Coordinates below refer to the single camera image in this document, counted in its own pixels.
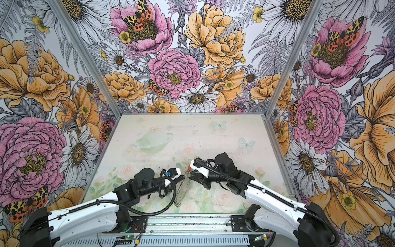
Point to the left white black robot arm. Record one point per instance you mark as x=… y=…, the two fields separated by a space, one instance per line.
x=109 y=213

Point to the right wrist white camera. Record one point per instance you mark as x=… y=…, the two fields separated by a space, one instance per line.
x=199 y=165

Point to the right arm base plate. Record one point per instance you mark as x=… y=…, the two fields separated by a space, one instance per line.
x=239 y=223

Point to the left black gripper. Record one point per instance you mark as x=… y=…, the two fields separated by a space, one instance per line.
x=172 y=181

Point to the wrist white camera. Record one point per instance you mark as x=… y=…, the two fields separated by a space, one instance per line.
x=173 y=173
x=199 y=165

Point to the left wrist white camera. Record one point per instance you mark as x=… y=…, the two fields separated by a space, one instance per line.
x=173 y=173

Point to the aluminium front rail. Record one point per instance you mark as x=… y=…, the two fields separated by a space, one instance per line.
x=212 y=224

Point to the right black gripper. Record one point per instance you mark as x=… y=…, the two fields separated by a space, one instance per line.
x=203 y=176

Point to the perforated metal cable tray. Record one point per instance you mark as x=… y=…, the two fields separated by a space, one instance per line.
x=166 y=241

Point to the green circuit board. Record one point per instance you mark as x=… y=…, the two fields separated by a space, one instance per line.
x=127 y=238

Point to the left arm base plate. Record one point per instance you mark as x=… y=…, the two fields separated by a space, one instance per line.
x=134 y=224

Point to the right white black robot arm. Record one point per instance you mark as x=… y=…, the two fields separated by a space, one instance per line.
x=307 y=225

